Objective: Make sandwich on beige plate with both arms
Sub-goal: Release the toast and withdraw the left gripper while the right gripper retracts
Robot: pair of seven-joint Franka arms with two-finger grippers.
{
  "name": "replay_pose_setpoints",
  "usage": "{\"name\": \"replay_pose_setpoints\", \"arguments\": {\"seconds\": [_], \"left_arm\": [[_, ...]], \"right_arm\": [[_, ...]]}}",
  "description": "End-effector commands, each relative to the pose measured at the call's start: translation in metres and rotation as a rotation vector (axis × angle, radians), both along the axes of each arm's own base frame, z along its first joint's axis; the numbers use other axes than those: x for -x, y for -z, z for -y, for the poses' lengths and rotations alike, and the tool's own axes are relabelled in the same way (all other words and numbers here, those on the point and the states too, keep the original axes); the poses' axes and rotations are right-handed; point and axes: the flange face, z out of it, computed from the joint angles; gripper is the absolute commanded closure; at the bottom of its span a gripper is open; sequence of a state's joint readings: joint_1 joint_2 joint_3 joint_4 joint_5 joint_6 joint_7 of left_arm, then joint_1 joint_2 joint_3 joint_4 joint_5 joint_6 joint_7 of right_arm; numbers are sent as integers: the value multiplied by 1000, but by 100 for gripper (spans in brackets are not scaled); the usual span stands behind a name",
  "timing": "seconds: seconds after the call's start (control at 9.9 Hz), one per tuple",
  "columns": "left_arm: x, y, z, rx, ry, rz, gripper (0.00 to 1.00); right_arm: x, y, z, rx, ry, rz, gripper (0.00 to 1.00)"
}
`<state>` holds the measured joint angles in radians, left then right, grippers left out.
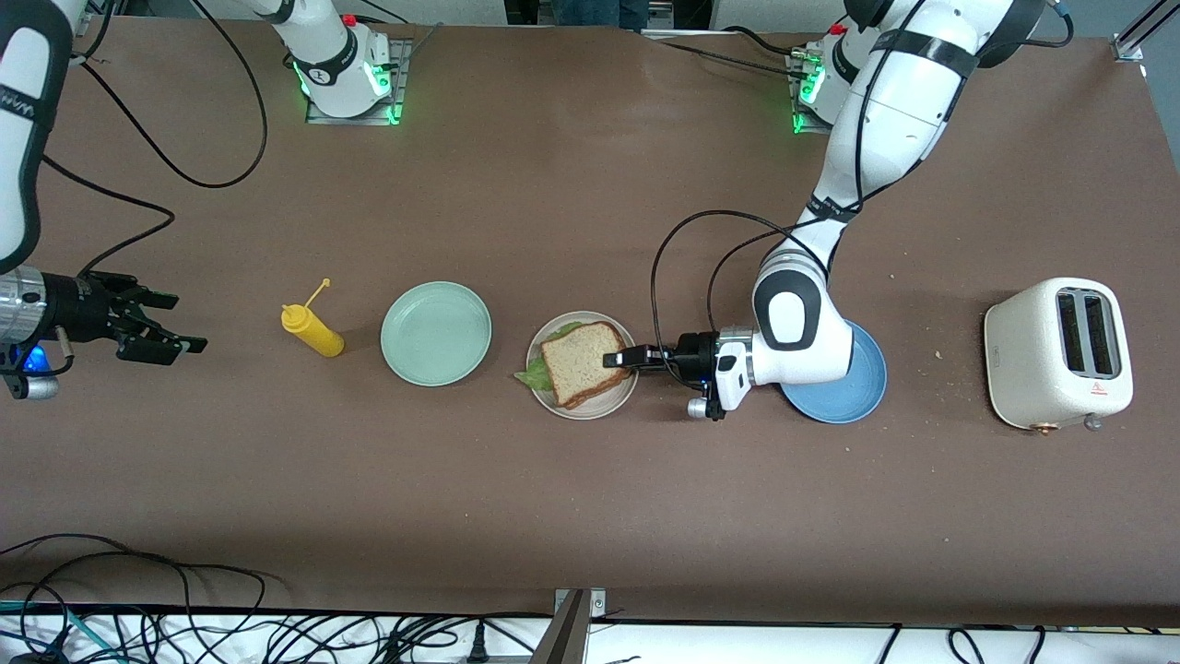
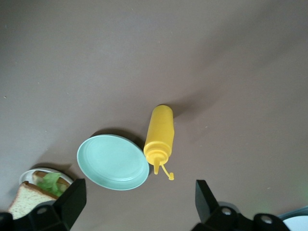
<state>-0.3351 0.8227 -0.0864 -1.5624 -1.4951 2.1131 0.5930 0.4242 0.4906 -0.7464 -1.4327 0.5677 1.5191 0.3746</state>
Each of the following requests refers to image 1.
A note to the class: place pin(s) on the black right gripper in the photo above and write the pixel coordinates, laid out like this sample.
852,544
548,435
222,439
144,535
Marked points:
77,308

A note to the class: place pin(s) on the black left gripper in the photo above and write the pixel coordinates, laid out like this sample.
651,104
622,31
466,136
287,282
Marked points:
693,353

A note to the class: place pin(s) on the brown toast bread slice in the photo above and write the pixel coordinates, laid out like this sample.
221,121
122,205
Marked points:
581,364

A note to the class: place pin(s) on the green lettuce leaf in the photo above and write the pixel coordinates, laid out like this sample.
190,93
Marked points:
533,373

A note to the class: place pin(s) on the yellow mustard squeeze bottle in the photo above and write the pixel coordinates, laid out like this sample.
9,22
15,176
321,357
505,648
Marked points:
318,337

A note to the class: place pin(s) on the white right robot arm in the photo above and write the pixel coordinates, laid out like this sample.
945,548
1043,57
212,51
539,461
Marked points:
23,138

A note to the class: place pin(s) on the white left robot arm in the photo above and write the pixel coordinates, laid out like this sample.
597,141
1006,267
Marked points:
894,101

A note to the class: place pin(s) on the beige plate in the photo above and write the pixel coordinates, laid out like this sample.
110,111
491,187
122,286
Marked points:
608,406

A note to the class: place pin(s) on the blue plate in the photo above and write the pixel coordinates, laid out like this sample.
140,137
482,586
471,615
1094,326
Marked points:
843,401

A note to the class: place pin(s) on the mint green plate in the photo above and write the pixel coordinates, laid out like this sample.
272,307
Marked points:
435,334

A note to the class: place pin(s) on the flat grey metal bar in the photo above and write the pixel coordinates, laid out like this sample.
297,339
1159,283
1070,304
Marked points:
682,34

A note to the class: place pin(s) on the black power plug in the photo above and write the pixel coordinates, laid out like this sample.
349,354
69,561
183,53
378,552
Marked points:
477,646

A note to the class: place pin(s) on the person standing behind table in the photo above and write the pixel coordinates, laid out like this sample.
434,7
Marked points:
599,11

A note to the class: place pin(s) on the white toaster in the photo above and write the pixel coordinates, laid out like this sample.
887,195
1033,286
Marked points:
1023,360

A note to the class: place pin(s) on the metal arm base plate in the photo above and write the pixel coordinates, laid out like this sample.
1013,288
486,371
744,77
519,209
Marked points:
350,121
811,120

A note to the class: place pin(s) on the grey metal table bracket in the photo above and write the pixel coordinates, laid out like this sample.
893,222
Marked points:
567,636

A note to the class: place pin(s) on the aluminium frame profile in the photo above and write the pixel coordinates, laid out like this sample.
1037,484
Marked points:
1143,28

